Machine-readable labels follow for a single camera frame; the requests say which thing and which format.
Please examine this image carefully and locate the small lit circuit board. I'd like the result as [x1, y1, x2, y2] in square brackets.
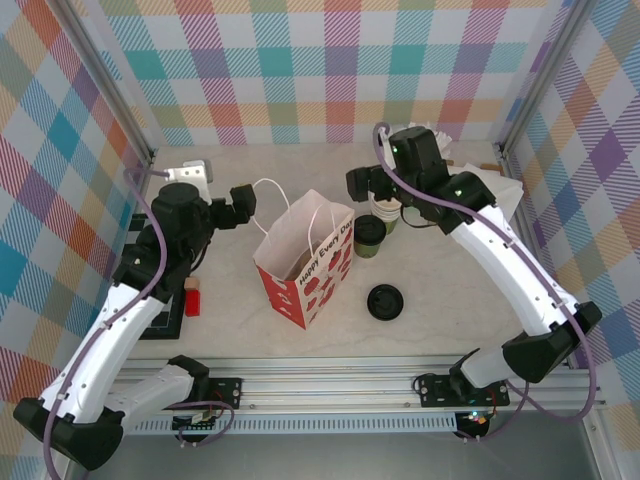
[459, 409, 490, 429]

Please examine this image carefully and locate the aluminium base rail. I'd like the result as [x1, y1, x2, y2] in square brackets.
[54, 355, 609, 414]

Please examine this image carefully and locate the aluminium side rail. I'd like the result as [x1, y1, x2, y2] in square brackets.
[494, 142, 574, 369]

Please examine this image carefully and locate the white paper napkin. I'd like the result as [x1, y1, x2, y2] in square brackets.
[452, 162, 525, 221]

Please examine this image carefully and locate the white paper stick packet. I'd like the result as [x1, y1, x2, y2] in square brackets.
[433, 130, 454, 161]

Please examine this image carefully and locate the green paper coffee cup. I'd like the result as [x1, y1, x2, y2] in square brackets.
[354, 215, 386, 260]

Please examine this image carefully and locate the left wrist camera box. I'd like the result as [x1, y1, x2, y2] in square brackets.
[164, 158, 215, 194]

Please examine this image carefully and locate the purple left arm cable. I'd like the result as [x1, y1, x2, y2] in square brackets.
[42, 167, 235, 480]

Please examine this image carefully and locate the aluminium frame post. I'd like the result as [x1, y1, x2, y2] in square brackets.
[497, 0, 596, 161]
[59, 0, 156, 164]

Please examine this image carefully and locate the small green circuit board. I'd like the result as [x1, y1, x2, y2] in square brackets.
[172, 412, 221, 432]

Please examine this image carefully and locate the white red paper gift bag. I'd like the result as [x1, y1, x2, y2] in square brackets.
[252, 178, 357, 331]

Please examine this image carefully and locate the black grey chessboard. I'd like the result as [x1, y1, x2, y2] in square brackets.
[122, 212, 185, 341]

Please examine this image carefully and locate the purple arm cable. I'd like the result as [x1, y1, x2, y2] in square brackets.
[42, 167, 235, 480]
[373, 122, 599, 444]

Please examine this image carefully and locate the stack of green paper cups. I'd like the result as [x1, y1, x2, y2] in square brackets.
[368, 192, 404, 236]

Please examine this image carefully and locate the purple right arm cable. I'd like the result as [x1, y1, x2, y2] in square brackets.
[373, 122, 599, 444]

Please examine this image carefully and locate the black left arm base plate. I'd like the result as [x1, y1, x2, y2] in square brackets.
[151, 377, 244, 412]

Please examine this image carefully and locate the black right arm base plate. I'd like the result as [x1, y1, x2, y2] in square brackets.
[417, 374, 511, 409]

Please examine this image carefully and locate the white slotted cable duct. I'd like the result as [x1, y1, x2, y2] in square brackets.
[77, 417, 461, 435]

